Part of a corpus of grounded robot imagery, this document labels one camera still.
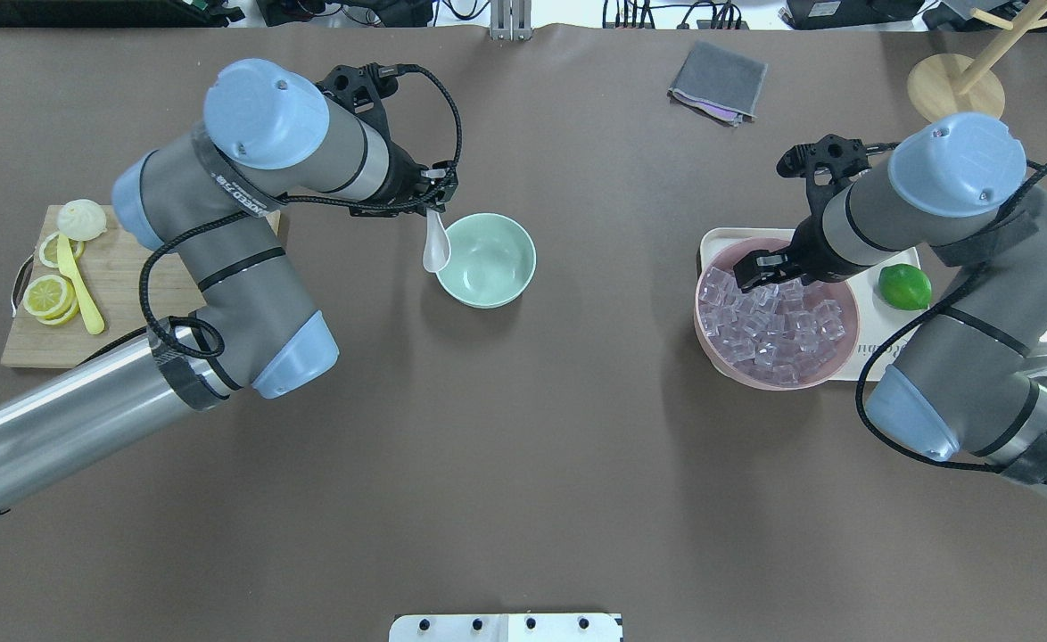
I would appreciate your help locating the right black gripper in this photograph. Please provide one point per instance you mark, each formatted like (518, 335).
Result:
(801, 245)

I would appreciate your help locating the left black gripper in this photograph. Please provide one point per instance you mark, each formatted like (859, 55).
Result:
(406, 181)

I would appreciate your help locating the white ceramic spoon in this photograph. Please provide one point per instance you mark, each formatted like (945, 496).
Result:
(437, 250)

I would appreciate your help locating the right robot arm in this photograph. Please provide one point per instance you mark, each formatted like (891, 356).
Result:
(956, 396)

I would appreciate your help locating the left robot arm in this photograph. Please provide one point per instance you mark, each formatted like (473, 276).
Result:
(215, 197)

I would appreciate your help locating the clear ice cubes pile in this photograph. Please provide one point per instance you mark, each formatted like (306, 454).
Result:
(769, 325)

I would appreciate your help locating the pink bowl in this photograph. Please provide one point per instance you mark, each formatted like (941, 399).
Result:
(711, 348)

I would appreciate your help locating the mint green bowl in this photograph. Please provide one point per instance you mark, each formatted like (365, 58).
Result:
(492, 260)

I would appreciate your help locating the green lime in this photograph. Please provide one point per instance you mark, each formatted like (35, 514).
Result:
(905, 287)

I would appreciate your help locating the white rabbit print tray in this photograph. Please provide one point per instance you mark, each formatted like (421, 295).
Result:
(875, 319)

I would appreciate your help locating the grey purple folded cloth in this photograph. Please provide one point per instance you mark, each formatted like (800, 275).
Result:
(720, 83)

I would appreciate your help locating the wooden cup tree stand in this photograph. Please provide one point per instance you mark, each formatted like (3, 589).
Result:
(949, 83)

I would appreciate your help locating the wooden cutting board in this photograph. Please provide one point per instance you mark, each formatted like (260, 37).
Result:
(110, 266)

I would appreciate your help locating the white steamed bun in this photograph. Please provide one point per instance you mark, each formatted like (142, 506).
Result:
(81, 220)

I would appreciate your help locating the yellow plastic knife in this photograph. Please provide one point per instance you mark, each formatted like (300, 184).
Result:
(92, 318)

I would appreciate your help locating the lemon slice bottom lower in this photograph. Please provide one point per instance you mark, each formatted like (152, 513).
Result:
(67, 314)

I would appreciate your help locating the lemon slice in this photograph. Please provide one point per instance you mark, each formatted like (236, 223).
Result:
(67, 314)
(47, 251)
(49, 297)

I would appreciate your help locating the lemon slice upper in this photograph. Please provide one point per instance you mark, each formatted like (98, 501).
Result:
(47, 251)

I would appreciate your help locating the lemon slice top lower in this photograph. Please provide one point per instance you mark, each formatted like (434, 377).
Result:
(49, 297)

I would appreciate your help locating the white control box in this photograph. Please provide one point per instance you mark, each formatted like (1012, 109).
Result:
(508, 627)

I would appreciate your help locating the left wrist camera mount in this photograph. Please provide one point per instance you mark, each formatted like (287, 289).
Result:
(361, 91)

